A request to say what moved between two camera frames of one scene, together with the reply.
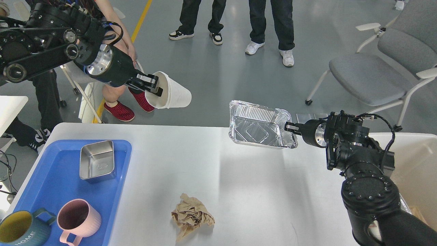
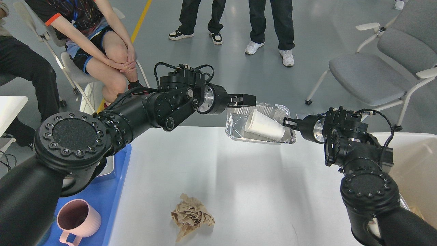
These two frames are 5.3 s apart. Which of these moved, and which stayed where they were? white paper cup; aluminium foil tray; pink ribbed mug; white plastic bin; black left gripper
Moved: black left gripper; white paper cup
Stayed: aluminium foil tray; pink ribbed mug; white plastic bin
